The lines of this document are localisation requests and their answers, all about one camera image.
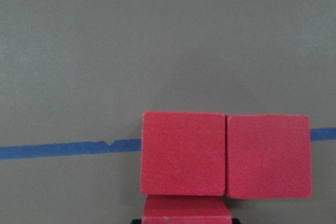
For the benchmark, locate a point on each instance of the red cube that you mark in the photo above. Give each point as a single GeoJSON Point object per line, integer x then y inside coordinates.
{"type": "Point", "coordinates": [185, 209]}
{"type": "Point", "coordinates": [183, 153]}

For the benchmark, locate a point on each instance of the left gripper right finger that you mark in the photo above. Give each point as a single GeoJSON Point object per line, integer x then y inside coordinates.
{"type": "Point", "coordinates": [235, 221]}

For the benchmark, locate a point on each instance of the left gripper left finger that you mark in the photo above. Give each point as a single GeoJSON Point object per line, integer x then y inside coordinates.
{"type": "Point", "coordinates": [136, 221]}

